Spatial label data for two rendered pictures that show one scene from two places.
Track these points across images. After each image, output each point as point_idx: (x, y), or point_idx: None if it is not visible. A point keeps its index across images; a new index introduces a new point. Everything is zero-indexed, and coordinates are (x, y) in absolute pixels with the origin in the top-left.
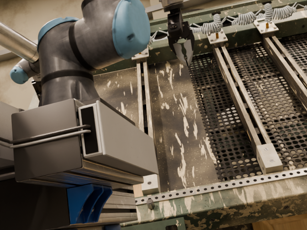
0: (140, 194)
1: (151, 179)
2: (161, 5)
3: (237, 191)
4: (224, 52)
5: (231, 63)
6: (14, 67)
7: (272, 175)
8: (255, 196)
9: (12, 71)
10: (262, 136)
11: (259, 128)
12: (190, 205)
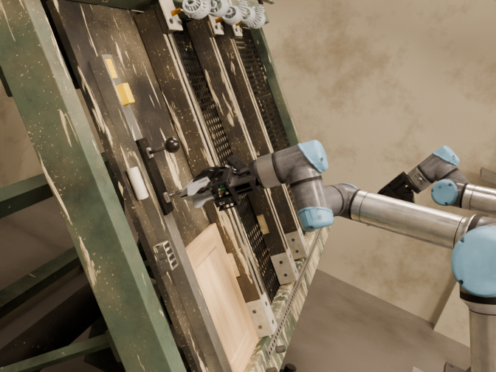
0: (254, 331)
1: (271, 315)
2: (416, 183)
3: (291, 309)
4: (219, 56)
5: (232, 88)
6: (330, 212)
7: (295, 286)
8: (297, 311)
9: (330, 224)
10: (283, 238)
11: (280, 226)
12: (286, 336)
